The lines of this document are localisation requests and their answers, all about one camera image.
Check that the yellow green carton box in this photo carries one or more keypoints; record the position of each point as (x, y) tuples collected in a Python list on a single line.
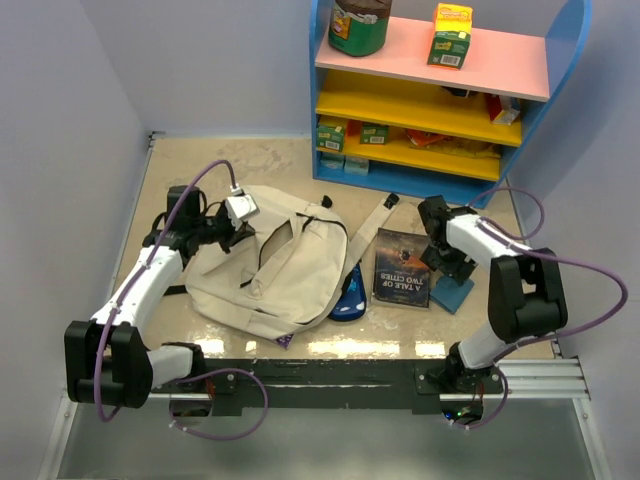
[(451, 38)]

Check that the light blue box right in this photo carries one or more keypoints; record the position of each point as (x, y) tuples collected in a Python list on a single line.
[(356, 165)]

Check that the beige canvas backpack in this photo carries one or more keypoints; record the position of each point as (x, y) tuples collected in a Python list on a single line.
[(287, 276)]

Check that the aluminium rail frame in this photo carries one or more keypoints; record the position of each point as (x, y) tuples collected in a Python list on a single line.
[(544, 431)]

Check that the red white box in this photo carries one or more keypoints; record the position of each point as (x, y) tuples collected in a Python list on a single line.
[(502, 110)]

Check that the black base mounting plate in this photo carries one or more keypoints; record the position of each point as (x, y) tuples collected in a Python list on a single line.
[(419, 385)]

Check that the blue colourful shelf unit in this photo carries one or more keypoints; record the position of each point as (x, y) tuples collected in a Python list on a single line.
[(396, 87)]

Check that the light blue box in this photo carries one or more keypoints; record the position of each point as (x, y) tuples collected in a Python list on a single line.
[(356, 165), (333, 161)]

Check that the green box left shelf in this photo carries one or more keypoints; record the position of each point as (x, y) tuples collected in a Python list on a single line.
[(330, 137)]

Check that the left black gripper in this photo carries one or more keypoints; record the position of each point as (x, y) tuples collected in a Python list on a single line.
[(234, 236)]

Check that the light blue box left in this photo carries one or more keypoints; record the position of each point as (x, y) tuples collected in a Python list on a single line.
[(333, 161)]

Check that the orange snack packet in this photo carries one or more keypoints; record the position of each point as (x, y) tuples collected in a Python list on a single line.
[(422, 139)]

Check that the purple 52-Storey Treehouse book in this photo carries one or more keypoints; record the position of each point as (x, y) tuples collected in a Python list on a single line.
[(284, 341)]

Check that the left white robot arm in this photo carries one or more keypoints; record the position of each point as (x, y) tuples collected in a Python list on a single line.
[(106, 360)]

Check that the blue shark pencil case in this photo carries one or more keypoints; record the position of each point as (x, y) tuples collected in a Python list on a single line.
[(353, 301)]

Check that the A Tale of Two Cities book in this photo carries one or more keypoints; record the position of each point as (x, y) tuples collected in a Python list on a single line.
[(400, 278)]

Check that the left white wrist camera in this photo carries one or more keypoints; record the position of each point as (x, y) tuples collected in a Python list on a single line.
[(241, 208)]

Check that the green brown jar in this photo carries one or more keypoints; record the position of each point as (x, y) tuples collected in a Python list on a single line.
[(358, 27)]

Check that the green box shelf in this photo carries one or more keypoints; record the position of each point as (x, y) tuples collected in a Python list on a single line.
[(330, 137), (374, 133)]

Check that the green box middle shelf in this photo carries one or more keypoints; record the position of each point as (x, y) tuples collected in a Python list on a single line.
[(374, 133)]

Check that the small blue notebook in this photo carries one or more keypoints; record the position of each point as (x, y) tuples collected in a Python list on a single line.
[(449, 295)]

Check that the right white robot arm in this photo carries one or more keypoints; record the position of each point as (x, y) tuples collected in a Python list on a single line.
[(525, 298)]

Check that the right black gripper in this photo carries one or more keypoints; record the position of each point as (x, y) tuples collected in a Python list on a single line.
[(460, 269)]

